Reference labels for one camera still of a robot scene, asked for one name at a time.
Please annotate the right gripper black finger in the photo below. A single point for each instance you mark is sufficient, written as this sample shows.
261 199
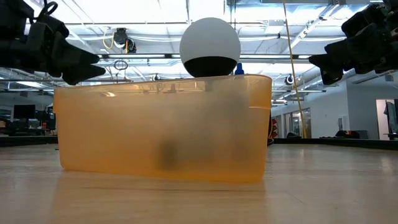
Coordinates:
334 73
329 59

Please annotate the orange translucent plastic bin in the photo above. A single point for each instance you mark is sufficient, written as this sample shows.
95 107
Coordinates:
124 130

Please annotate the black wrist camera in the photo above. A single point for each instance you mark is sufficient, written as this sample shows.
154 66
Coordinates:
51 28
360 21

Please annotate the black computer monitor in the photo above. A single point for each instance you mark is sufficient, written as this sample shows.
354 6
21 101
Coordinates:
24 112

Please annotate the black and red bag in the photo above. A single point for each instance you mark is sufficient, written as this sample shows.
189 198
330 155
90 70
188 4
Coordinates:
351 134

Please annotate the horizontal frame bar with lights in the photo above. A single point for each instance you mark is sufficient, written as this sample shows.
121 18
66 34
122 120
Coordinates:
149 56

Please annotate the white and black sphere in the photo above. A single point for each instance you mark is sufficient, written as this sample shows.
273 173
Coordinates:
211 37

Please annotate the round black wall fixture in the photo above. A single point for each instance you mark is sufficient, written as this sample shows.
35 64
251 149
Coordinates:
289 79

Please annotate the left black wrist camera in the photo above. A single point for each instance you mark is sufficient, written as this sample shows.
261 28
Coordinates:
51 28

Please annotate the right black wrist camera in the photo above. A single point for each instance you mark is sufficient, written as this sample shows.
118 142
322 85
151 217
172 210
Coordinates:
360 21

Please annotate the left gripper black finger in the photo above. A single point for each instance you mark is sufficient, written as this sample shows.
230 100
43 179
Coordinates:
82 73
77 56

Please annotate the red and black object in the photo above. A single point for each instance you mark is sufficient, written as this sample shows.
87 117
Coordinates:
274 130

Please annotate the thin grey horizontal frame bar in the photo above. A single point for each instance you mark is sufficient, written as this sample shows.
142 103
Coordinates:
118 80

